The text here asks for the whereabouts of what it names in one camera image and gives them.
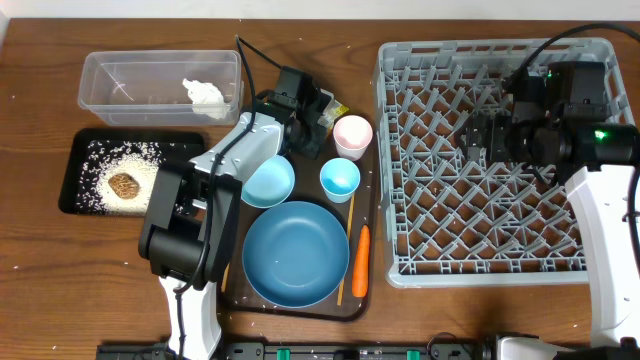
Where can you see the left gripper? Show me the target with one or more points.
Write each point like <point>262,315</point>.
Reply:
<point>315,148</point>

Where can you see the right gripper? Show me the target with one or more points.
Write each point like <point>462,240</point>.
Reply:
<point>498,127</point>

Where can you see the yellow green snack wrapper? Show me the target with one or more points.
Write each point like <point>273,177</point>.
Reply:
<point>332,113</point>

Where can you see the light blue bowl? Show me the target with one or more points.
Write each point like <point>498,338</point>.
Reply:
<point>271,184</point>

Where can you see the white tissue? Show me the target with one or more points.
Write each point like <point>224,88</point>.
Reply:
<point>206,99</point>

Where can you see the dark blue plate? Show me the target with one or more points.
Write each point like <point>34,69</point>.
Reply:
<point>295,254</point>

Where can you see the brown food scrap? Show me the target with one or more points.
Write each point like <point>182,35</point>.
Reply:
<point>124,186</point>

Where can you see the pile of white rice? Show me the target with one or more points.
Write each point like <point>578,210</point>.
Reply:
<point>106,158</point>

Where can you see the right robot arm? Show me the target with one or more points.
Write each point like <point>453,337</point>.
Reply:
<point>598,165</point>

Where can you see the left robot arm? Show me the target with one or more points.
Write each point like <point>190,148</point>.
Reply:
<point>190,226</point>

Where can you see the grey dishwasher rack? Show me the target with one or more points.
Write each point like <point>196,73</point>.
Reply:
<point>450,222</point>

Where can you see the pink cup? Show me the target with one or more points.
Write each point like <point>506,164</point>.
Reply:
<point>352,134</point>

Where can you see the light blue cup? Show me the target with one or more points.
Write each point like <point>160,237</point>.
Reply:
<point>339,179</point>

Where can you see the orange carrot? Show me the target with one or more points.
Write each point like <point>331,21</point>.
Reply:
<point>360,276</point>

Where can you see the left wooden chopstick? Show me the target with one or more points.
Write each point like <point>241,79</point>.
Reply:
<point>224,282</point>

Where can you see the brown serving tray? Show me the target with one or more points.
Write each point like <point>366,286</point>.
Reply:
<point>360,210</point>

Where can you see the clear plastic bin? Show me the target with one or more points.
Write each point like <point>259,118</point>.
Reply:
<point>144,88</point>

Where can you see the black tray bin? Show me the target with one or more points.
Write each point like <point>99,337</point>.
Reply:
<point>175,145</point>

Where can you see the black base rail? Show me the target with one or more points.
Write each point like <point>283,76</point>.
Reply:
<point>259,351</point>

